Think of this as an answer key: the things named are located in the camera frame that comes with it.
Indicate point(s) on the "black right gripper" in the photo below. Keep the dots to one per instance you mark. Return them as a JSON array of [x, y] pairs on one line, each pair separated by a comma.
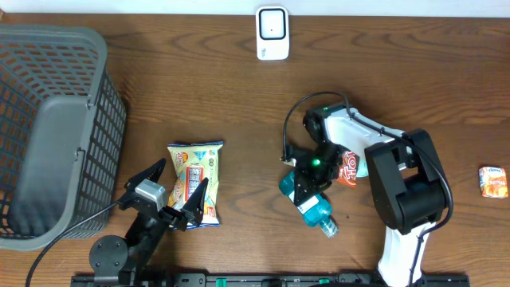
[[309, 184]]

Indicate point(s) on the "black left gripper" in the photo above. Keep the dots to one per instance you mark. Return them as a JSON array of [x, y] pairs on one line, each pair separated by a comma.
[[151, 170]]

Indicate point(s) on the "red brown snack packet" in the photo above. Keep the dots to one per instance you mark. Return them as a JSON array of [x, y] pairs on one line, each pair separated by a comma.
[[347, 173]]

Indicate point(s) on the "yellow snack bag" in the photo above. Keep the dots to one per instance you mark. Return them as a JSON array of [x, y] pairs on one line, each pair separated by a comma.
[[193, 163]]

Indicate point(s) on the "pale green wipes pack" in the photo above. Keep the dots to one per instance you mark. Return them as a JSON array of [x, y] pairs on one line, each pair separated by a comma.
[[362, 170]]

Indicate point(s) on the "teal mouthwash bottle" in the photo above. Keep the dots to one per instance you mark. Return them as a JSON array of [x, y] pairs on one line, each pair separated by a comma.
[[316, 211]]

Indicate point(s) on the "small orange juice carton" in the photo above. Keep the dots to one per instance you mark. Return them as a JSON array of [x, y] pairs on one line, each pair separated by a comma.
[[493, 182]]

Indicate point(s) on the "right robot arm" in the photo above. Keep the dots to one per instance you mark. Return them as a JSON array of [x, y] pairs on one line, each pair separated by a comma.
[[407, 182]]

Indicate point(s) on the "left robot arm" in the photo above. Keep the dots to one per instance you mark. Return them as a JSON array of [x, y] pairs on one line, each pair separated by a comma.
[[122, 261]]

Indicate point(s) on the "white barcode scanner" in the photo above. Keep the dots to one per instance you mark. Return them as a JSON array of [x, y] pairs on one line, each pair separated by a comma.
[[272, 33]]

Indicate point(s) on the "grey plastic shopping basket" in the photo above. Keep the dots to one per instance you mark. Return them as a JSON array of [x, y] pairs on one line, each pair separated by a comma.
[[62, 128]]

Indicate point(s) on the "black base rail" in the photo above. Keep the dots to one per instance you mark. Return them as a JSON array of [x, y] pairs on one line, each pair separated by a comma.
[[343, 279]]

